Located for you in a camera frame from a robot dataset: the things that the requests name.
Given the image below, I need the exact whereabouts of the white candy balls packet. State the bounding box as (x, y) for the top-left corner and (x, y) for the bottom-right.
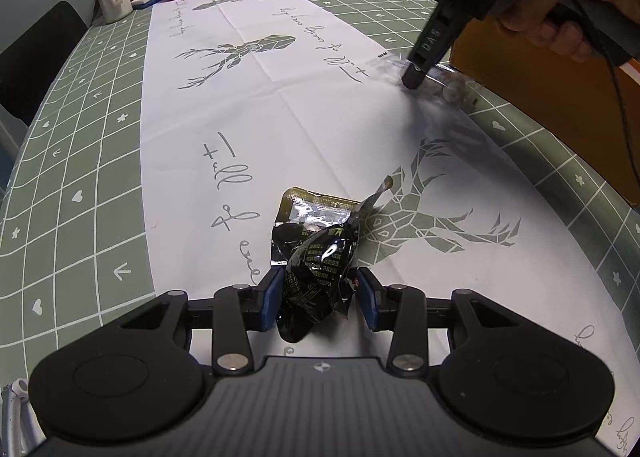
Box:
(367, 52), (480, 112)

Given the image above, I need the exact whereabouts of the black foil snack packet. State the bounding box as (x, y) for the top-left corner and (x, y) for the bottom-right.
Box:
(271, 176), (394, 343)

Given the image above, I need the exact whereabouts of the green grid tablecloth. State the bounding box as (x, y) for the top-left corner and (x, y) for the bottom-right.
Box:
(0, 0), (640, 388)

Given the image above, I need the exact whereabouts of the white deer table runner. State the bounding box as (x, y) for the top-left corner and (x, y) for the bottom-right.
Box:
(139, 0), (639, 455)

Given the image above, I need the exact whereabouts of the orange cardboard box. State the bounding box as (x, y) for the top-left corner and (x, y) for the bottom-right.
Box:
(450, 18), (639, 206)

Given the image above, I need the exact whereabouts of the black chair far left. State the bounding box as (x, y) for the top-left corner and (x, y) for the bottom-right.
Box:
(1, 1), (87, 125)

